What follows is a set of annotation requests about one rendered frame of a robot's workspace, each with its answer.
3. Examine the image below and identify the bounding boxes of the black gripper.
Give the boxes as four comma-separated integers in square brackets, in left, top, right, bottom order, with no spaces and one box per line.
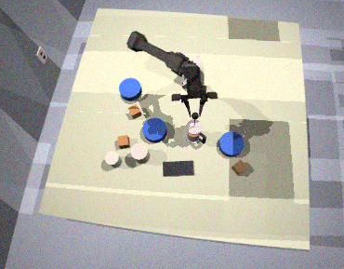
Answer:
[171,79,218,117]

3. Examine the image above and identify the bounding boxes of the blue cylinder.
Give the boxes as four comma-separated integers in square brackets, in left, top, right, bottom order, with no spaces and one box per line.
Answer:
[118,77,141,101]
[142,118,167,143]
[218,131,244,157]

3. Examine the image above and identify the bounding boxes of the brown block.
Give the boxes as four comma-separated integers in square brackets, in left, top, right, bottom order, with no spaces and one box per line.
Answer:
[127,104,142,119]
[232,160,248,175]
[117,135,130,149]

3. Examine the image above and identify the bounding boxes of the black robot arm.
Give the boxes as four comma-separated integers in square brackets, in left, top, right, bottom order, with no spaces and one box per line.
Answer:
[126,31,207,98]

